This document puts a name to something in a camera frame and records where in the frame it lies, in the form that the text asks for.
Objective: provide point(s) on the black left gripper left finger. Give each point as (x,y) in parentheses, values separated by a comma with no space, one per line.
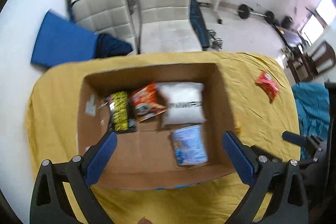
(49,202)

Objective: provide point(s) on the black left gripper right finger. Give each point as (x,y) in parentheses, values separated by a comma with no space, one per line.
(288,203)

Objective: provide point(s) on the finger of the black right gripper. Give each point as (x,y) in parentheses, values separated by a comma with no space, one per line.
(293,138)

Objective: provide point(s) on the red snack packet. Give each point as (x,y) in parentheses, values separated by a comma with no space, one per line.
(268,85)

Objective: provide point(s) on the black shoe shine wipes pack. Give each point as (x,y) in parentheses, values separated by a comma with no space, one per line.
(122,119)

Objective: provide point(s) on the blue tissue pack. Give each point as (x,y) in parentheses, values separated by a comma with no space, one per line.
(188,146)

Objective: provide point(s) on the teal blanket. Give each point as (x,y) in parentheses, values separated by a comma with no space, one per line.
(312,104)

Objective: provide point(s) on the yellow tablecloth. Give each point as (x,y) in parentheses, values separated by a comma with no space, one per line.
(51,126)

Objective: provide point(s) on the dark wooden chair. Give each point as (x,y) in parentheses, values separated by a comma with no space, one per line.
(305,67)

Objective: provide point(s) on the white pillow pack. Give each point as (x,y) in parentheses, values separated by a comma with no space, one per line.
(184,102)

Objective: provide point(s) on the chrome dumbbells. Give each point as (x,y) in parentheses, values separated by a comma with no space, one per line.
(215,43)

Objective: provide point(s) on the brown cardboard box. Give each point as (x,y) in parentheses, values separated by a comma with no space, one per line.
(144,159)

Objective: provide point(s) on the orange snack bag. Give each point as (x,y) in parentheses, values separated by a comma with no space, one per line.
(145,103)

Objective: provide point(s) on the floor barbell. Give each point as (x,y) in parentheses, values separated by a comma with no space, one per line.
(244,12)

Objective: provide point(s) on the blue weight bench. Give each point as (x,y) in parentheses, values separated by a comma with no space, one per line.
(198,24)

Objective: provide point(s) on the blue mat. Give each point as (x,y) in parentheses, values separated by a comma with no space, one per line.
(60,41)

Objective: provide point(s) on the dark blue cloth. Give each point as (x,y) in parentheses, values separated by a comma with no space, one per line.
(110,46)

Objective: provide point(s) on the beige quilted chair right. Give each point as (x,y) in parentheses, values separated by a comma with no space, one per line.
(165,27)

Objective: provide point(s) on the beige quilted chair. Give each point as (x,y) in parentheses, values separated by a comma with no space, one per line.
(106,16)
(165,27)

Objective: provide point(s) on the beige quilted chair left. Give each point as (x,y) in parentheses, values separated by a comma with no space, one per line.
(106,16)

